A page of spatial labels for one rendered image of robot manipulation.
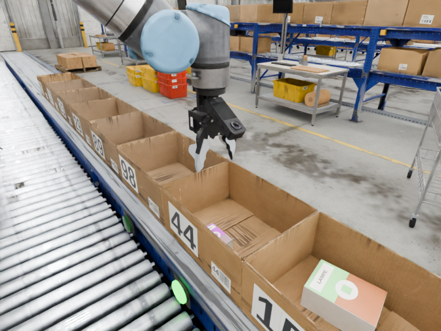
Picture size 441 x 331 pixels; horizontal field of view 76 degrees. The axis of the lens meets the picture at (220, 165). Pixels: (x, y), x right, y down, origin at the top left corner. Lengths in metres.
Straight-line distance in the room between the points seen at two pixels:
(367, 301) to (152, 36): 0.70
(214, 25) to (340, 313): 0.68
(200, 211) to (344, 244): 0.50
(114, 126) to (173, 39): 1.22
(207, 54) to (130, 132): 1.12
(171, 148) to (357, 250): 0.90
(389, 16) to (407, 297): 4.74
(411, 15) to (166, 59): 4.85
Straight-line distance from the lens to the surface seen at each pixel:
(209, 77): 0.64
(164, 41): 0.46
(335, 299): 0.76
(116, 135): 1.67
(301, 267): 0.89
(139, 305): 0.99
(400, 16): 5.23
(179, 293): 0.89
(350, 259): 0.86
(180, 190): 0.97
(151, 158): 1.33
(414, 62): 4.87
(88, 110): 2.01
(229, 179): 1.09
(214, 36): 0.63
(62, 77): 3.15
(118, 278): 1.08
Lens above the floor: 1.53
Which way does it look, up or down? 28 degrees down
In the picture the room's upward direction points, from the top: straight up
